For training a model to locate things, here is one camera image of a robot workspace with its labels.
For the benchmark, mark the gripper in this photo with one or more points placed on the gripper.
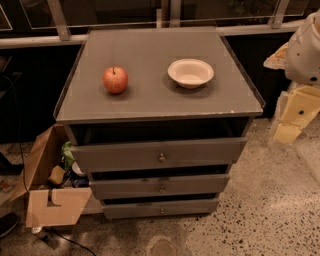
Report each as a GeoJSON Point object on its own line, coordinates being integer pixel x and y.
{"type": "Point", "coordinates": [304, 58]}

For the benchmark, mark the grey bottom drawer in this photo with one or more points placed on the grey bottom drawer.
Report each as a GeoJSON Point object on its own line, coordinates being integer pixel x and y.
{"type": "Point", "coordinates": [165, 208]}

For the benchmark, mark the grey drawer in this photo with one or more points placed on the grey drawer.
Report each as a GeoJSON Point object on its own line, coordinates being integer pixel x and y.
{"type": "Point", "coordinates": [158, 155]}
{"type": "Point", "coordinates": [159, 186]}
{"type": "Point", "coordinates": [165, 208]}

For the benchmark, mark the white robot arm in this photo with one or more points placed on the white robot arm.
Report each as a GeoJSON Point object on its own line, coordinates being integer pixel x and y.
{"type": "Point", "coordinates": [300, 59]}

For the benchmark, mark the grey drawer cabinet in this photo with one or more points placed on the grey drawer cabinet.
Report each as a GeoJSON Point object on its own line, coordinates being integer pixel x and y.
{"type": "Point", "coordinates": [154, 107]}

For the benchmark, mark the grey top drawer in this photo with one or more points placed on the grey top drawer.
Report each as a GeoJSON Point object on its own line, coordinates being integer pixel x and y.
{"type": "Point", "coordinates": [158, 155]}

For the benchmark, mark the grey middle drawer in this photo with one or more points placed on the grey middle drawer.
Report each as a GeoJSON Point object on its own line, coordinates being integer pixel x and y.
{"type": "Point", "coordinates": [159, 186]}

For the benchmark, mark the white bowl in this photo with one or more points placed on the white bowl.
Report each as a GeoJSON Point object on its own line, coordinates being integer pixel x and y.
{"type": "Point", "coordinates": [190, 73]}

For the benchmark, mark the red apple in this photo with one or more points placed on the red apple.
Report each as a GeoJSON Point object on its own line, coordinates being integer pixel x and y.
{"type": "Point", "coordinates": [115, 80]}

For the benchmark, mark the white cup in box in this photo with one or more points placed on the white cup in box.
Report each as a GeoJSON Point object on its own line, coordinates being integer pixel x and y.
{"type": "Point", "coordinates": [76, 169]}

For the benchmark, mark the green bag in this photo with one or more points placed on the green bag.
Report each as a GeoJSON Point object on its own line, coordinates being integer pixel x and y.
{"type": "Point", "coordinates": [67, 156]}

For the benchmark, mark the yellow sponge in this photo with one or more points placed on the yellow sponge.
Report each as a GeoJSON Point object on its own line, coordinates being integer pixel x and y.
{"type": "Point", "coordinates": [57, 175]}

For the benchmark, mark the cardboard box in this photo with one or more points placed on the cardboard box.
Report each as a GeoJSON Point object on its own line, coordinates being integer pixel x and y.
{"type": "Point", "coordinates": [56, 207]}

